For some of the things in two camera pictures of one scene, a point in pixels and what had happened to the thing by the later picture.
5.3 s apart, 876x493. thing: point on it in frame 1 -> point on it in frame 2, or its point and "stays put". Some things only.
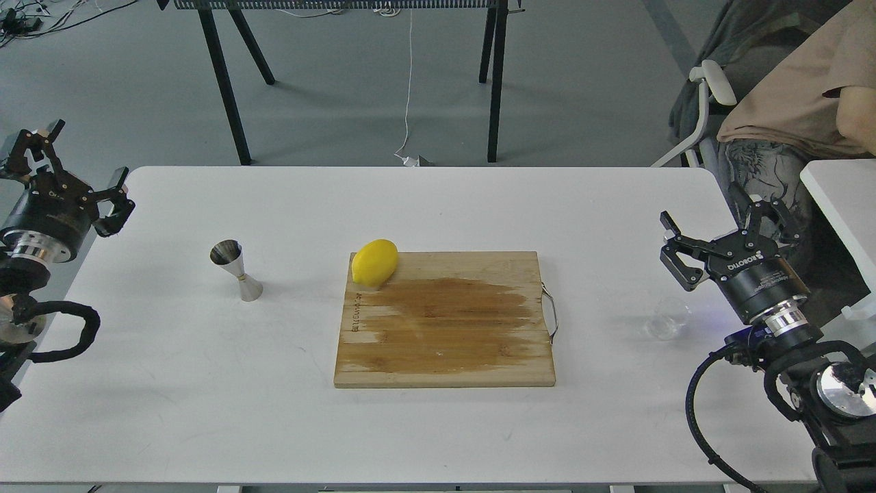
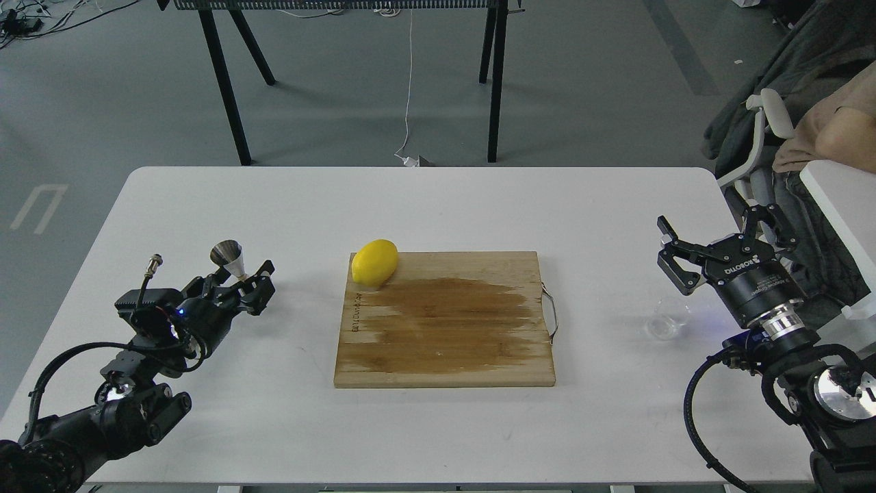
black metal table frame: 495,16 stays put
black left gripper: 55,205 -> 198,318
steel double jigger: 228,254 stays put
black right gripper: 755,274 stays put
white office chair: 715,85 -> 773,115
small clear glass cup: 671,314 stays put
